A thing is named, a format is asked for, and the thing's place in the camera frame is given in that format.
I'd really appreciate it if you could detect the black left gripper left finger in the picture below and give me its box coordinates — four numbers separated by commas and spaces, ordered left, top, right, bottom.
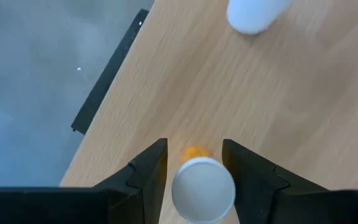
93, 138, 168, 224

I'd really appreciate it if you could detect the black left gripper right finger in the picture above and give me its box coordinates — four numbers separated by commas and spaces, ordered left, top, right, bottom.
222, 139, 343, 224

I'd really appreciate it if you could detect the orange pill bottle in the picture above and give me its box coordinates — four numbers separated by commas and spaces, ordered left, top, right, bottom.
171, 146, 237, 224

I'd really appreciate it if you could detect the white plastic medicine bottle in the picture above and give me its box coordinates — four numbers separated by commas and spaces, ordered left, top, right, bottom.
226, 0, 293, 35

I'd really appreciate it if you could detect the wooden shelf with black legs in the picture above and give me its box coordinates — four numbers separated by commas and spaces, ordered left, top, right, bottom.
60, 0, 358, 224

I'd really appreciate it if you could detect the black aluminium table frame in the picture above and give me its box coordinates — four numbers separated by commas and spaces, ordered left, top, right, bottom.
71, 8, 150, 135

